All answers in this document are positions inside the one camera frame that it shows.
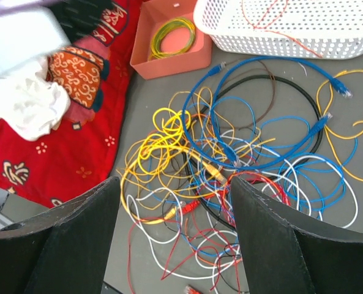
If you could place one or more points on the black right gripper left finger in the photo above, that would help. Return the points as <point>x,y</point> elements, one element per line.
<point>64,249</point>

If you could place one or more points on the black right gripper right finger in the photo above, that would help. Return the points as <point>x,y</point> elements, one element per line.
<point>286,251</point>

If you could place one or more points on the red patterned cloth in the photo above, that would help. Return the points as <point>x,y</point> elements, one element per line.
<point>79,154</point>

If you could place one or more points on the white t-shirt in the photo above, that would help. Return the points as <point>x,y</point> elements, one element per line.
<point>29,104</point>

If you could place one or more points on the white oval perforated basket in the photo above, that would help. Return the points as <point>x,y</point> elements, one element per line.
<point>302,29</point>

